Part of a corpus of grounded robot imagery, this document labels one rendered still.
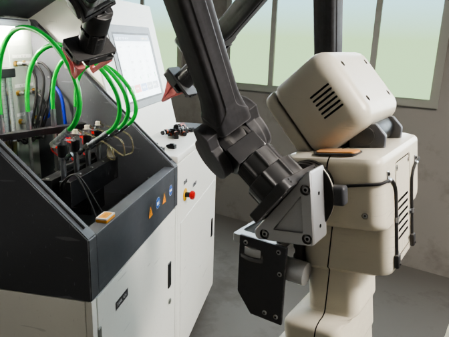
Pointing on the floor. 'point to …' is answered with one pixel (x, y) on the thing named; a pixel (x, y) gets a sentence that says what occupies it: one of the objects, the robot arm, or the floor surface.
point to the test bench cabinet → (54, 313)
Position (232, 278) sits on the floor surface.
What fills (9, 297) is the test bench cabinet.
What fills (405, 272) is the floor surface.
